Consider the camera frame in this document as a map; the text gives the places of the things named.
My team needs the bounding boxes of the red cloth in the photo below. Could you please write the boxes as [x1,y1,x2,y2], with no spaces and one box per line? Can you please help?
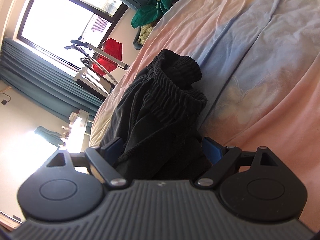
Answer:
[91,38,124,77]

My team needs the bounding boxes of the white dressing table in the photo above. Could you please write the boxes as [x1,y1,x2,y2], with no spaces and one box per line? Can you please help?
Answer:
[61,109,92,153]

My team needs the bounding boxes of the green clothing pile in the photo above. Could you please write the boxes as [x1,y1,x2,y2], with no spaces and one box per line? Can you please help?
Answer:
[131,0,173,28]

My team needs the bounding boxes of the left teal curtain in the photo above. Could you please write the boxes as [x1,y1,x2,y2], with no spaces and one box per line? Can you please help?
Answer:
[1,38,103,122]

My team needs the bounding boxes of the pastel tie-dye bed sheet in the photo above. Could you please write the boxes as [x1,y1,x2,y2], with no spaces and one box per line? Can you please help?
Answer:
[90,0,319,231]

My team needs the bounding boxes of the yellow knitted cloth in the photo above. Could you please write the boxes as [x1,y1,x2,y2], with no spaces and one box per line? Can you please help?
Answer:
[138,21,157,46]

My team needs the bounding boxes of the black framed window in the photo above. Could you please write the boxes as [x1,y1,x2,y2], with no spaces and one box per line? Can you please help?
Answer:
[17,0,127,70]

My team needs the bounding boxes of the wavy framed mirror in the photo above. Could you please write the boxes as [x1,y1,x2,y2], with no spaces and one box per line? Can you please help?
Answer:
[35,126,65,147]

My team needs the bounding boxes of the black corduroy trousers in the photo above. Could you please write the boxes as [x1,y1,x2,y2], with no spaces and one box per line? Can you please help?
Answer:
[100,49,211,180]

